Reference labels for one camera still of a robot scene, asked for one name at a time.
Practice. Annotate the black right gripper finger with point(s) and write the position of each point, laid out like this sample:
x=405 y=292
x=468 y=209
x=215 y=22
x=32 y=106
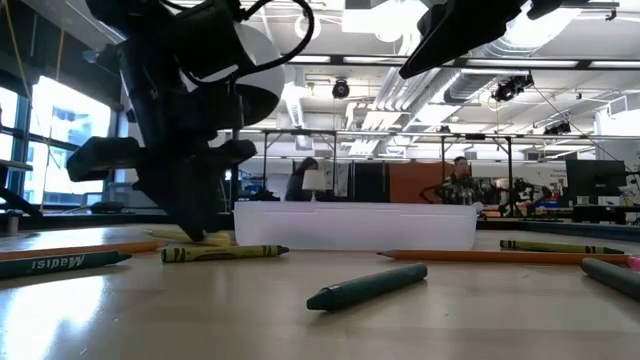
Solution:
x=545 y=6
x=465 y=27

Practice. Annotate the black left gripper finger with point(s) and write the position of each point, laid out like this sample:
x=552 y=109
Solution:
x=206 y=212
x=177 y=210

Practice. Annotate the yellow crayon black print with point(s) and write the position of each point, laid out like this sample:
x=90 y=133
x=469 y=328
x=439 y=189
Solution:
x=550 y=246
x=225 y=253

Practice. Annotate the orange pencil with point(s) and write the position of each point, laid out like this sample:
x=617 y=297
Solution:
x=100 y=248
x=500 y=257

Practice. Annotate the green printed pencil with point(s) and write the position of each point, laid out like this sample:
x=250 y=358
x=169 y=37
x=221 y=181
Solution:
x=60 y=263

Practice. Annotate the clear pencil box pink lid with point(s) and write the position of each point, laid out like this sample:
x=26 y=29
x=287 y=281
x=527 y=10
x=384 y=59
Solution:
x=350 y=225

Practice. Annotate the small dark pencil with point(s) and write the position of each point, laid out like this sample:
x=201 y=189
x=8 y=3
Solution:
x=370 y=286

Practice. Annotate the pink pen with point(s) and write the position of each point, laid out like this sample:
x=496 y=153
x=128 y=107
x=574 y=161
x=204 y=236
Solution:
x=635 y=262

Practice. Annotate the black pen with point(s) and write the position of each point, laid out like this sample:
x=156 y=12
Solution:
x=615 y=276

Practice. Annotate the background black robot arm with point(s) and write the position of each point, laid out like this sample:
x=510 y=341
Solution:
x=522 y=192

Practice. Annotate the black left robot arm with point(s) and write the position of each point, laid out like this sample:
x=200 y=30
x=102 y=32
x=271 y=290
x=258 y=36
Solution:
x=130 y=20

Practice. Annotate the person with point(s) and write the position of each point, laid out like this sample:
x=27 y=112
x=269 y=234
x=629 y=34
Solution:
x=460 y=190
x=300 y=187

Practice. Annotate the large window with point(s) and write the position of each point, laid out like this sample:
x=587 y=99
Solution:
x=70 y=115

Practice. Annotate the orange partition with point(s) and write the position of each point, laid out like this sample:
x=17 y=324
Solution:
x=410 y=182

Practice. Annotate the black monitor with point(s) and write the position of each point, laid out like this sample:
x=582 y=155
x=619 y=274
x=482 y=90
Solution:
x=595 y=177

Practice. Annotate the black hanging camera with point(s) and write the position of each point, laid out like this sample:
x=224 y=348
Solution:
x=510 y=89

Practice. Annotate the black aluminium table frame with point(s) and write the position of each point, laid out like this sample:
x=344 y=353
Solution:
x=60 y=220

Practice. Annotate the black dome camera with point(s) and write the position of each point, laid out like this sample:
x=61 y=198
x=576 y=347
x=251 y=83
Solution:
x=341 y=89

